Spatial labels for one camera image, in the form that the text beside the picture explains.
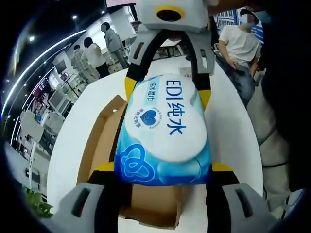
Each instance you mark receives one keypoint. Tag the person's black shirt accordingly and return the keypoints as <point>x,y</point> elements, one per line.
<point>291,72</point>

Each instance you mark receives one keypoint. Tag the brown cardboard shoe box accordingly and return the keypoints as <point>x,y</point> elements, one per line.
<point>97,145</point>

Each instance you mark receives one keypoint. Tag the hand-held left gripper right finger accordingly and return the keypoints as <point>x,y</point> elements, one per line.
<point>243,211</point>

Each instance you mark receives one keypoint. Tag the large wall display screen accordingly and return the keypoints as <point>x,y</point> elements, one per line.
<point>121,3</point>

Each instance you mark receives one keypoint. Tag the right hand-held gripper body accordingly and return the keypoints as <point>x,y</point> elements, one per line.
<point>194,17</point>

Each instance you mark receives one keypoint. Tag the person's grey trousers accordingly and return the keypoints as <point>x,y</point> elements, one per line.
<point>269,145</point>

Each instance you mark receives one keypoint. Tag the person's blue face mask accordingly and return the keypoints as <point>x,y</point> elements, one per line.
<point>264,17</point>

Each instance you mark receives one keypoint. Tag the green potted plant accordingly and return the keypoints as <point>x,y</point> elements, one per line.
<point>39,204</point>

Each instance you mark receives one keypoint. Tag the white blue wet wipes pack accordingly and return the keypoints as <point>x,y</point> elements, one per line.
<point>165,126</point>

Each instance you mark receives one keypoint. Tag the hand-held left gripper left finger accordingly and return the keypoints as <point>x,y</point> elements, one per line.
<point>80,211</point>

